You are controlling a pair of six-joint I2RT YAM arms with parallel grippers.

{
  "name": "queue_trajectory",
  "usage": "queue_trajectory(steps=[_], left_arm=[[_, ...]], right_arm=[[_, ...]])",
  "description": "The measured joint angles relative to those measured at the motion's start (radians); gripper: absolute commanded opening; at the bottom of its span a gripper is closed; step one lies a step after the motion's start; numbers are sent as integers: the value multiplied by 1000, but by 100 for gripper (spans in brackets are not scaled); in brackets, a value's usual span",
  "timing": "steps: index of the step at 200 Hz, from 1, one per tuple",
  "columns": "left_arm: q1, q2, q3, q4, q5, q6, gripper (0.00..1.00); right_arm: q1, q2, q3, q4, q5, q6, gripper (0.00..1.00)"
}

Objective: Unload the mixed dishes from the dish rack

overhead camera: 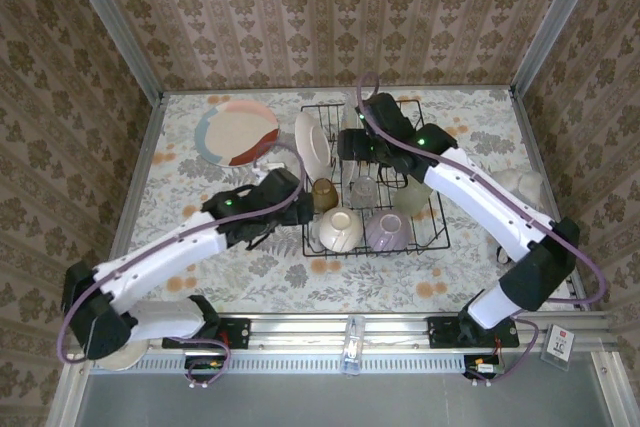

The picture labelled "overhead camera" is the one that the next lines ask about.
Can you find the small circuit board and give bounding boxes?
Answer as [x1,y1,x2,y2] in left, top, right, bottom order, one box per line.
[464,354,506,381]
[184,359,226,381]

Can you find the aluminium frame post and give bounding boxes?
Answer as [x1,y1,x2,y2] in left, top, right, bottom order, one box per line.
[57,0,164,101]
[510,0,611,93]

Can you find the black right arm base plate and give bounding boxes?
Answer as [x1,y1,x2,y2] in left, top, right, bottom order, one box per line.
[426,316,521,349]

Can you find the right small circuit board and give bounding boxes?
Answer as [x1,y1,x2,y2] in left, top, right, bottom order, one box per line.
[464,354,506,381]

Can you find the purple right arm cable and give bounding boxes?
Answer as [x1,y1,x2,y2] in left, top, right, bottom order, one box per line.
[356,70,609,388]

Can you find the white price tag stand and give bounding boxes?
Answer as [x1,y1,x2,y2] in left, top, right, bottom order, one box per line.
[542,324,576,373]

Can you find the slotted grey cable duct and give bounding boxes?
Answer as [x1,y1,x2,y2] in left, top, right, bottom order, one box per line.
[172,357,469,376]

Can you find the frosted pale green cup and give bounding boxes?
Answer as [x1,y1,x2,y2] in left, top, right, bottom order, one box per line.
[393,179,432,213]

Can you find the cream ceramic plate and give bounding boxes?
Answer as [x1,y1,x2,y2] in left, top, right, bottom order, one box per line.
[293,111,331,181]

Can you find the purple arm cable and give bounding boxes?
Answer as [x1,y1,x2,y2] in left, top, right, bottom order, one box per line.
[58,142,307,391]
[356,70,609,388]

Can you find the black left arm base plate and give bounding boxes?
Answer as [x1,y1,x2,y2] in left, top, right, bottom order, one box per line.
[162,317,251,351]

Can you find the black wire dish rack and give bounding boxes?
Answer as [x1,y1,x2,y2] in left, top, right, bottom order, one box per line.
[299,99,450,258]

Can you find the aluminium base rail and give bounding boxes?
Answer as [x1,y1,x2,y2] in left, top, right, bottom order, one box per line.
[74,314,614,351]

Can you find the brown glass cup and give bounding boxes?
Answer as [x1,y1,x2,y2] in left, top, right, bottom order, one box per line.
[312,178,337,212]

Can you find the clear drinking glass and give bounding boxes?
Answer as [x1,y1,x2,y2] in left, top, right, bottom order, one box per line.
[351,175,377,208]

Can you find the cream round disc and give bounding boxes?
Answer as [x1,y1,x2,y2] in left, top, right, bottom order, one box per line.
[94,341,147,373]

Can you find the pastel colour-block plate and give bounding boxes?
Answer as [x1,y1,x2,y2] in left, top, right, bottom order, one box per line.
[194,100,280,168]

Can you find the cream ceramic bowl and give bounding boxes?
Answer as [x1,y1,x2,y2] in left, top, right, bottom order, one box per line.
[318,206,364,252]

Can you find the lilac ceramic bowl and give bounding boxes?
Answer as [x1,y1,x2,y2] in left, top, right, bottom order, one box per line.
[364,211,414,252]

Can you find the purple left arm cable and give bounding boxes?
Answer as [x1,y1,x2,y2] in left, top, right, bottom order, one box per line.
[58,142,307,391]

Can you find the grey metal sheet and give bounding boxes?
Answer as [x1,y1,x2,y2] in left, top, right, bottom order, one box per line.
[82,371,614,427]

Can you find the white plush toy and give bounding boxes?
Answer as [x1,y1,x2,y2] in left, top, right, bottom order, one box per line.
[489,166,545,267]

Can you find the left small circuit board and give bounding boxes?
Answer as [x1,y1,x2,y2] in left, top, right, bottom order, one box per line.
[184,359,226,381]

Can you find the floral tablecloth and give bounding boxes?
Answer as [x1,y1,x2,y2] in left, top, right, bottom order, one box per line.
[107,89,576,316]

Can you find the clear plastic bracket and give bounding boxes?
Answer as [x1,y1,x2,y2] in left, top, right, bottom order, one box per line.
[343,316,362,377]

